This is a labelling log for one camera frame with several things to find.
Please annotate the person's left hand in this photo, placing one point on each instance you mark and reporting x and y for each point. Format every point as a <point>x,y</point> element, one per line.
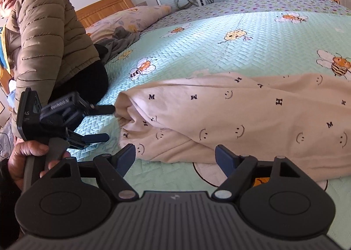
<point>30,148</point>

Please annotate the floral pillow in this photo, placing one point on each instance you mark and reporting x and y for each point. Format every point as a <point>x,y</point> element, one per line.
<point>131,18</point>

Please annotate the wooden headboard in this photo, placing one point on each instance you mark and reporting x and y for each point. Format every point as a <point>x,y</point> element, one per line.
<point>107,6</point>

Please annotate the cream smiley print pants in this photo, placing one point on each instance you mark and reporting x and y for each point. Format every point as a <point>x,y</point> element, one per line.
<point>219,118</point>

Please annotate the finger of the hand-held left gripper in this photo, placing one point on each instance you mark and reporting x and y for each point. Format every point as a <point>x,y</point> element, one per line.
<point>96,138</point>
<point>104,109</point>

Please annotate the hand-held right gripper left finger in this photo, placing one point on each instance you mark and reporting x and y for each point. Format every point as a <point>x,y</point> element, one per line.
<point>127,158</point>

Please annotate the person's body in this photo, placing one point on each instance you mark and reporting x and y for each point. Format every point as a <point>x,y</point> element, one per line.
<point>54,33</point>

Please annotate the green bee print bed cover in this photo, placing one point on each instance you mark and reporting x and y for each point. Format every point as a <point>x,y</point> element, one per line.
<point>192,47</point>

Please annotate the grey garment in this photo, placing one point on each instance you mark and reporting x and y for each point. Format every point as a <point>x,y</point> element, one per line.
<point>120,43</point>

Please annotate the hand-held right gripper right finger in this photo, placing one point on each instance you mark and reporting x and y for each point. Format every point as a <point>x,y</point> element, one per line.
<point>224,159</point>

